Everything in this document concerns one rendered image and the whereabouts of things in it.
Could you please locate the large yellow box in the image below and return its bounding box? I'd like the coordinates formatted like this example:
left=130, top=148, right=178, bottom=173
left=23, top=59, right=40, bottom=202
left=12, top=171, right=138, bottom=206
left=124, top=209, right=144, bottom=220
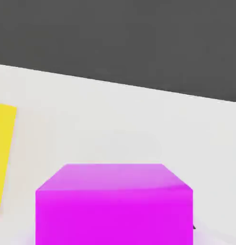
left=0, top=103, right=17, bottom=224

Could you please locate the small magenta cube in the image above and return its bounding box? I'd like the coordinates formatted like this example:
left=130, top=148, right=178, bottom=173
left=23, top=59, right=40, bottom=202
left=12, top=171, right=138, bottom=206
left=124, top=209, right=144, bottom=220
left=35, top=163, right=193, bottom=245

